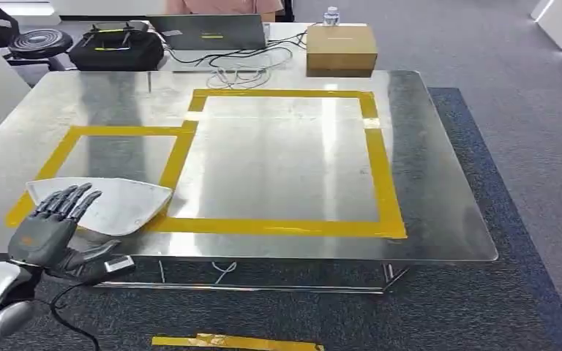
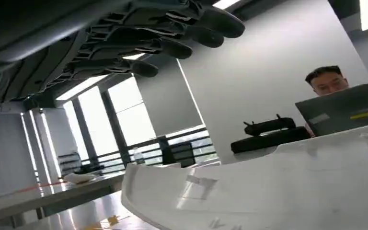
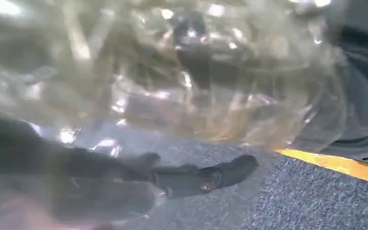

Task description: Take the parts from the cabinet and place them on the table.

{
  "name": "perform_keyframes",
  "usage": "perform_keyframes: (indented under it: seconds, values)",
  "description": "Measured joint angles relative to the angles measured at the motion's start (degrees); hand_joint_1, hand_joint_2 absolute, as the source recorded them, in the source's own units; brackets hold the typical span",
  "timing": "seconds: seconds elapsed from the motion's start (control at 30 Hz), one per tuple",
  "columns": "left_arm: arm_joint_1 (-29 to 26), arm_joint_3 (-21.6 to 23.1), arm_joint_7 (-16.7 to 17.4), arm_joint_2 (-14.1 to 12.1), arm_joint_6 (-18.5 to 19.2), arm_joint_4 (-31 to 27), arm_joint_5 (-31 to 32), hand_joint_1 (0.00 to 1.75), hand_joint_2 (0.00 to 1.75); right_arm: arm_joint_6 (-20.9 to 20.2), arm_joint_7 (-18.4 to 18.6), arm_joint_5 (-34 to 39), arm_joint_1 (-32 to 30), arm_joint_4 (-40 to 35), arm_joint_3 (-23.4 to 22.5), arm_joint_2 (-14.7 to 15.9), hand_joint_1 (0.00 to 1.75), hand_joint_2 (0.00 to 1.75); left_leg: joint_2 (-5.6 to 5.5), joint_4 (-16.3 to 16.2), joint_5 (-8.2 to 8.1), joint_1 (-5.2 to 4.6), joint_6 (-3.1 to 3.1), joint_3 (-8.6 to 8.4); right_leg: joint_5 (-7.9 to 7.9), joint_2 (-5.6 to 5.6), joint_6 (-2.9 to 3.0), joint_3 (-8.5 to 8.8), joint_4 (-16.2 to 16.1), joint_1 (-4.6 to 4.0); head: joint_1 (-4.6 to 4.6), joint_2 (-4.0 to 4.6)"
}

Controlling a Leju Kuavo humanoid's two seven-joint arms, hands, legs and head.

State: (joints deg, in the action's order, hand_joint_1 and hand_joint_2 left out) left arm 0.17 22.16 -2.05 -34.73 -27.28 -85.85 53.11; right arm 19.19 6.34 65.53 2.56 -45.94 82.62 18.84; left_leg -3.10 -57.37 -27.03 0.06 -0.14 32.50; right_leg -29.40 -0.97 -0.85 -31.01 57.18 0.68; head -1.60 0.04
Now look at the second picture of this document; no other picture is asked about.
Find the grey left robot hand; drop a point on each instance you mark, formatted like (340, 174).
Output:
(139, 35)

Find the white plastic tray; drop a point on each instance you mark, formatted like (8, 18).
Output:
(266, 190)

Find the grey roller blind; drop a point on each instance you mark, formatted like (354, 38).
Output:
(168, 101)

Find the dark window railing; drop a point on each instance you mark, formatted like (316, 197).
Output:
(158, 144)

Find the clear plastic bottle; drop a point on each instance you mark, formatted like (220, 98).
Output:
(138, 157)

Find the black office chair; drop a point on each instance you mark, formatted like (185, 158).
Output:
(182, 154)

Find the grey office chair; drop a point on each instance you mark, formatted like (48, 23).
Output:
(69, 163)

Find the white cloth bundle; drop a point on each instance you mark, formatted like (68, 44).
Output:
(79, 178)

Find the black remote controller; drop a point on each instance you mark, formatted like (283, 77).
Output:
(266, 126)

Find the black flat bag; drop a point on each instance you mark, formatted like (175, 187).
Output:
(266, 141)

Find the steel bench with red tape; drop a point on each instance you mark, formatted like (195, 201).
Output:
(60, 193)

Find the dark grey laptop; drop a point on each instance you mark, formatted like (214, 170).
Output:
(339, 111)

